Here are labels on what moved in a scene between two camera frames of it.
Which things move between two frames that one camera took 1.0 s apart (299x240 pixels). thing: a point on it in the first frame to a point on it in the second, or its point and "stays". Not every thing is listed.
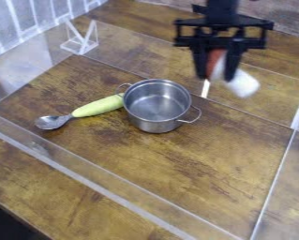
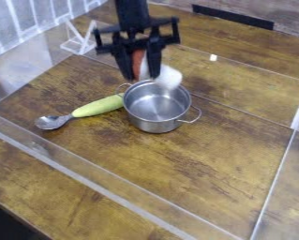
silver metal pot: (157, 104) stays
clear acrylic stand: (78, 43) stays
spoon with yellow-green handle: (53, 122) stays
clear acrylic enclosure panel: (50, 195) stays
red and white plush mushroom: (245, 84) to (169, 78)
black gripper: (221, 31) to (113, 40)
